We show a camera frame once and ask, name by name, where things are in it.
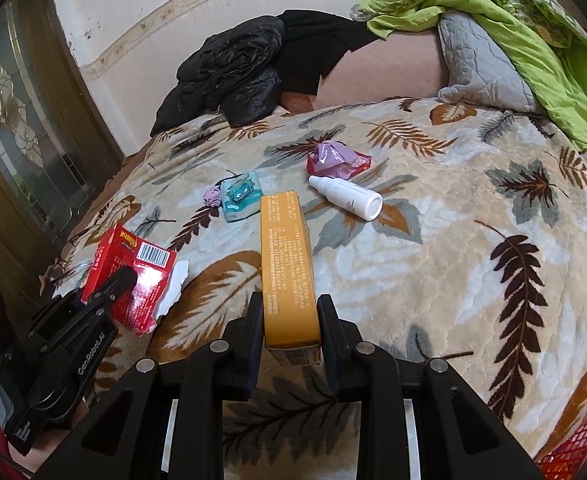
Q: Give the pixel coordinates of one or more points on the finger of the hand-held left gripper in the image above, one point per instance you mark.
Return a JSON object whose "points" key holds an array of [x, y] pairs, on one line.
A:
{"points": [[118, 285]]}

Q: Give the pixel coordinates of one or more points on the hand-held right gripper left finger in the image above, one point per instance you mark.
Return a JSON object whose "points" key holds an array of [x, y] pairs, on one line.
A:
{"points": [[253, 330]]}

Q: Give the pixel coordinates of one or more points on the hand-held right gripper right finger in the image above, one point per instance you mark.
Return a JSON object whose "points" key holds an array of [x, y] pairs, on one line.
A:
{"points": [[329, 340]]}

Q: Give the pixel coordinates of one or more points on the red cigarette box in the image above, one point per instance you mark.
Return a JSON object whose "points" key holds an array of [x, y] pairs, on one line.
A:
{"points": [[146, 307]]}

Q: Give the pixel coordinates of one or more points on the yellow cardboard box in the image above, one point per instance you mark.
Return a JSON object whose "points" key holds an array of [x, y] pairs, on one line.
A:
{"points": [[286, 270]]}

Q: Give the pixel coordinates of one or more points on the small purple wrapper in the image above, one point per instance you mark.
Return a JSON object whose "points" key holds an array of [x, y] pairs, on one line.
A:
{"points": [[213, 196]]}

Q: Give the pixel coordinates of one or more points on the teal tissue packet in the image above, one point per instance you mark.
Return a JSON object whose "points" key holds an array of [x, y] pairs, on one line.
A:
{"points": [[241, 195]]}

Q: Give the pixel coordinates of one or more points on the white plastic bottle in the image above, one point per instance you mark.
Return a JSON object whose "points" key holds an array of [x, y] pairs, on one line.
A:
{"points": [[353, 199]]}

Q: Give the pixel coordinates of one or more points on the purple and red plastic bag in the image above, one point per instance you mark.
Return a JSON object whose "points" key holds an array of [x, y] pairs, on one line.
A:
{"points": [[336, 160]]}

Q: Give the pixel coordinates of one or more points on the red plastic basket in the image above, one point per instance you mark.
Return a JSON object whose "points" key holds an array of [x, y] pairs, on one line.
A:
{"points": [[583, 440]]}

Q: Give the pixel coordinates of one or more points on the person's left forearm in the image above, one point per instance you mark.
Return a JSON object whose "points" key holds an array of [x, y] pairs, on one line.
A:
{"points": [[43, 445]]}

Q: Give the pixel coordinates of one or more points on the leaf printed blanket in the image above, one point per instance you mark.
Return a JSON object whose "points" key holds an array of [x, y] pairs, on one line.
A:
{"points": [[448, 260]]}

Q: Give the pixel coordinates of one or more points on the wooden door with patterned glass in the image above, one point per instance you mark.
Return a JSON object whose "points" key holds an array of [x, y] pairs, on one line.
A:
{"points": [[23, 125]]}

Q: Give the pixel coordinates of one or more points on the black puffer jacket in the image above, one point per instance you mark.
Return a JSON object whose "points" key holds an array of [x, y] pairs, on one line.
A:
{"points": [[223, 70]]}

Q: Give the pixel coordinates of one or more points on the grey quilted pillow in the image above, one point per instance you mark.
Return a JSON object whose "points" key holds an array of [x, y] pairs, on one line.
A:
{"points": [[478, 65]]}

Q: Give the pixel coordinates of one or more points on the clear round object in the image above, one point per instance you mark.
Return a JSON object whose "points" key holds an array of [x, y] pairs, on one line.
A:
{"points": [[357, 13]]}

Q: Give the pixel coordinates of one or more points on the green quilt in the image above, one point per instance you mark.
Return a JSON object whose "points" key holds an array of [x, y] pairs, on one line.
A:
{"points": [[498, 25]]}

